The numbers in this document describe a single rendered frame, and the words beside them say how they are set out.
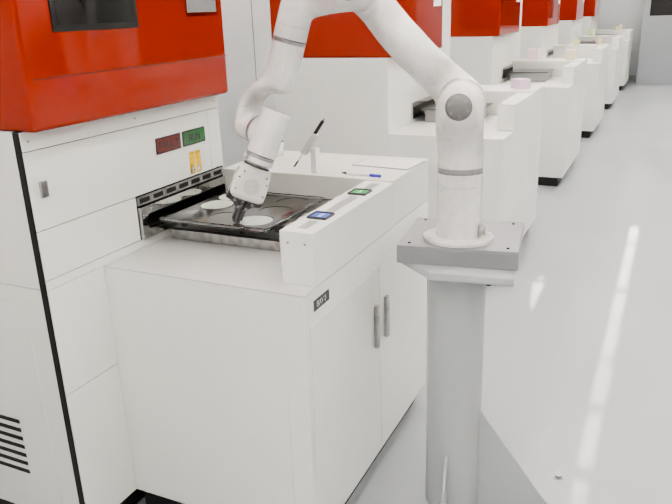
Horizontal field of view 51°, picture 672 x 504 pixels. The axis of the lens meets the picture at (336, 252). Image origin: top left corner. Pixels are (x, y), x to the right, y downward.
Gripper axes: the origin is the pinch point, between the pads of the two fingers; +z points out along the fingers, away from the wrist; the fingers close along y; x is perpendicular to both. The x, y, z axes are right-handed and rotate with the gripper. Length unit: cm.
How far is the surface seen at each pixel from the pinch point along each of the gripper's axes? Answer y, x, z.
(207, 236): -3.7, 9.8, 10.7
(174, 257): -12.9, 0.4, 17.2
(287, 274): 8.0, -32.3, 4.7
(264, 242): 9.0, -4.0, 4.5
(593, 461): 137, -30, 38
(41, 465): -29, -3, 86
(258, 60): 72, 345, -56
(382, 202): 38.8, -4.8, -18.0
